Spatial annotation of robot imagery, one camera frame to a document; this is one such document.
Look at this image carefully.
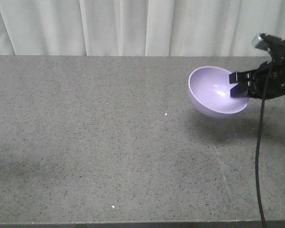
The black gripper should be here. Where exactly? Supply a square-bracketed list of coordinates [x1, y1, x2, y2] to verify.
[229, 34, 285, 99]

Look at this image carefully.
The purple plastic bowl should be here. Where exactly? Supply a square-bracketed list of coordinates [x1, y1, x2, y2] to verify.
[188, 66, 248, 118]

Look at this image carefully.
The white curtain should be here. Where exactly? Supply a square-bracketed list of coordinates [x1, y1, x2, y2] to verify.
[0, 0, 285, 57]

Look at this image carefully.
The black cable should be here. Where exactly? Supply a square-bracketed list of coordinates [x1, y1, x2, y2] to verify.
[255, 61, 275, 228]

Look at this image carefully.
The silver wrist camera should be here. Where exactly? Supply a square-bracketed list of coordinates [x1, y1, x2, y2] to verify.
[251, 33, 268, 51]

